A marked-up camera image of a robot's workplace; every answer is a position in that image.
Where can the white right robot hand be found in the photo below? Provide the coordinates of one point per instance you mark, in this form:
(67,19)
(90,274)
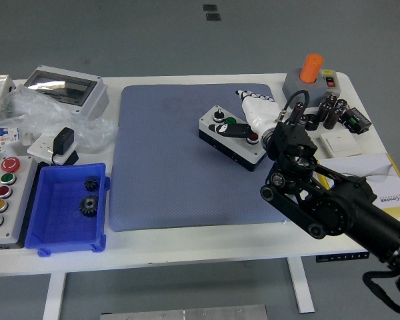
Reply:
(258,110)

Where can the grey four-button control box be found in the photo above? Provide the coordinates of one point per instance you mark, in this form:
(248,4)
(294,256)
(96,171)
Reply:
(208,121)

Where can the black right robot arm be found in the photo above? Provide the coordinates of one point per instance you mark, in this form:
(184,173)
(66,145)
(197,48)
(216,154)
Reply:
(336,206)

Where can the grey five-button control box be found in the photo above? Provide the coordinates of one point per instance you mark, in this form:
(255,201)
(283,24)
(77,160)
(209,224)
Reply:
(15,200)

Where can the orange cylinder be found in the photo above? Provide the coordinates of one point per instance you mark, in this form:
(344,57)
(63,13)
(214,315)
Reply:
(312,68)

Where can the black power module green terminal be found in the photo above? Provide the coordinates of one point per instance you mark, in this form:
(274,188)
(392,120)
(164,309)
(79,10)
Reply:
(355,120)

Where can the dark floor plate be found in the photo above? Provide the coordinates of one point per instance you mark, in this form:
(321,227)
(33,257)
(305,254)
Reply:
(213,17)
(210,7)

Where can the blue-grey table mat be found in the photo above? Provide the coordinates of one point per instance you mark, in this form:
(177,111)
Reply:
(160,150)

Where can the yellow and white cardboard box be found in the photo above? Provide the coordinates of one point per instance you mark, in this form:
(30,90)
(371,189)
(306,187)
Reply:
(391,196)

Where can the black table height controller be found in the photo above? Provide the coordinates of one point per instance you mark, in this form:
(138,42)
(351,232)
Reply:
(343,257)

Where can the white table leg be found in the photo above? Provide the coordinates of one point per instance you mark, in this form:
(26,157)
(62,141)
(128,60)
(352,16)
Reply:
(53,296)
(301,286)

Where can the small black bevel gear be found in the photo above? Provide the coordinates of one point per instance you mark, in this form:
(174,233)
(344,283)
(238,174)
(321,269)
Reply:
(91,184)

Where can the large black bevel gear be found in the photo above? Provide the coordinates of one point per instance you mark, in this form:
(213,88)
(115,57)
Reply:
(88,206)

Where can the black power adapter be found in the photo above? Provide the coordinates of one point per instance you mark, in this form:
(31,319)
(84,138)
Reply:
(63,140)

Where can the grey metal plate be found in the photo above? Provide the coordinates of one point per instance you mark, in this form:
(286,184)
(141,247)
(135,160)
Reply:
(183,313)

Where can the clear plastic bag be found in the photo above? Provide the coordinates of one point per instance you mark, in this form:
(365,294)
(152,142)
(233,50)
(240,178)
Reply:
(36,110)

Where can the blue plastic bin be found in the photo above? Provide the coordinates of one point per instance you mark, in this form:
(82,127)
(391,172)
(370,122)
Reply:
(63,230)

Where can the white circuit breaker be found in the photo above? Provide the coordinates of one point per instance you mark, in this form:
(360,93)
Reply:
(5,138)

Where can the grey switch base box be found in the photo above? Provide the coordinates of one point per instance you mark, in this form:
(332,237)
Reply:
(296,87)

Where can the white wall switch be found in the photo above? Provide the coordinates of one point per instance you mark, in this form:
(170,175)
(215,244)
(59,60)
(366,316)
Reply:
(340,141)

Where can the grey enclosure with clear window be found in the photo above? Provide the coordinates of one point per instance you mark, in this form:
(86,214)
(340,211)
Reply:
(63,88)

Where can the white wall socket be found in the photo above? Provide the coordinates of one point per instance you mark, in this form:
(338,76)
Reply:
(41,146)

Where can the white plastic enclosure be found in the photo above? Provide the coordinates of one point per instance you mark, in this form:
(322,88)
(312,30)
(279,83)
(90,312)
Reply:
(0,93)

